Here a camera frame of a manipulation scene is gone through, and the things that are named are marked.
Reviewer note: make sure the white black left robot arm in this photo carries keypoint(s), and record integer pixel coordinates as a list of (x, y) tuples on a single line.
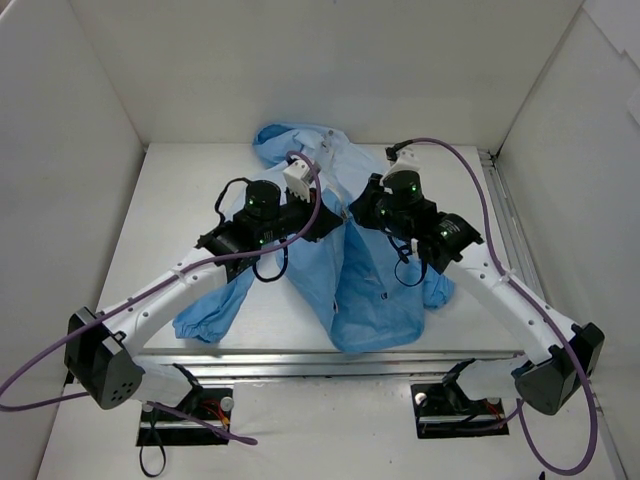
[(104, 353)]

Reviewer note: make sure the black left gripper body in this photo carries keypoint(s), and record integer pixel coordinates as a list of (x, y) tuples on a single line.
[(320, 218)]

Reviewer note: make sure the aluminium rail right side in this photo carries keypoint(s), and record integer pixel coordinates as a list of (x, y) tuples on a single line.
[(519, 257)]

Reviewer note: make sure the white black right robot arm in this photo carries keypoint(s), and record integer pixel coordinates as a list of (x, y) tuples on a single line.
[(555, 347)]

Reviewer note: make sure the aluminium rail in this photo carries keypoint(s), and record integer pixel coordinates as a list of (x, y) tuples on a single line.
[(227, 368), (519, 257)]

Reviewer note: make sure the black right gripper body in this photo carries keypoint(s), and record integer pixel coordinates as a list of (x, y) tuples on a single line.
[(365, 203)]

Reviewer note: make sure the aluminium rail front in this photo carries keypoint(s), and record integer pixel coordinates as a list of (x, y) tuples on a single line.
[(227, 368)]

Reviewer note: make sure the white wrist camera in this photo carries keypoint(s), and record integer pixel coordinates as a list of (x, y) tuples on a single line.
[(401, 158), (299, 179)]

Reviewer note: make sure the light blue zip jacket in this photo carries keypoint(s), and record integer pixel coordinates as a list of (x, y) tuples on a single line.
[(350, 279)]

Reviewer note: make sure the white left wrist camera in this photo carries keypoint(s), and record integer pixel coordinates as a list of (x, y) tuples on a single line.
[(299, 179)]

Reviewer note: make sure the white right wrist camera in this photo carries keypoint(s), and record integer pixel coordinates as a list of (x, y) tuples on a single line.
[(401, 158)]

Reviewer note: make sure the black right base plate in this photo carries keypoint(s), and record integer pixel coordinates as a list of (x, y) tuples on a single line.
[(440, 415)]

